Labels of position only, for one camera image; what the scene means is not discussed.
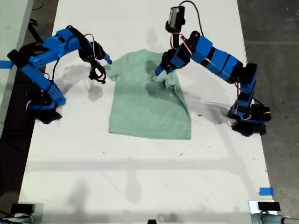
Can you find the arm camera stalk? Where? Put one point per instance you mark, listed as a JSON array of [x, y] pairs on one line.
[[98, 64], [176, 35]]

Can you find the short blue tape strip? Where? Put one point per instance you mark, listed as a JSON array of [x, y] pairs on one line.
[[266, 191]]

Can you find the silver metal plate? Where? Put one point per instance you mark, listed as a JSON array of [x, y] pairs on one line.
[[39, 210], [253, 206]]

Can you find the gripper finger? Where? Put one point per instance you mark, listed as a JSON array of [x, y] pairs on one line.
[[168, 71], [108, 58], [159, 70], [105, 61]]

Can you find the small black box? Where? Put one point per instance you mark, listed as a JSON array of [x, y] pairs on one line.
[[23, 208], [268, 206]]

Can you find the grey stand clamp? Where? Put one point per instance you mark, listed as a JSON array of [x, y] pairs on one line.
[[16, 219], [271, 219]]

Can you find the pale side table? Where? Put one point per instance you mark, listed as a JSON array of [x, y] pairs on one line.
[[11, 28]]

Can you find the black stand leg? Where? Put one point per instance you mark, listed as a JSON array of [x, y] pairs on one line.
[[33, 30]]

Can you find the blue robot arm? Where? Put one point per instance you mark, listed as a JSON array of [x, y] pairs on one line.
[[219, 60], [39, 58]]

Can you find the pale green t-shirt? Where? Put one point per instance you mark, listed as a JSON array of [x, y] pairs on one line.
[[144, 112]]

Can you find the long blue tape strip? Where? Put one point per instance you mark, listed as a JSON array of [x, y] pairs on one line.
[[3, 64]]

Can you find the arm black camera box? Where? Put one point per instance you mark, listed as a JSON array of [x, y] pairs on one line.
[[175, 17], [97, 73]]

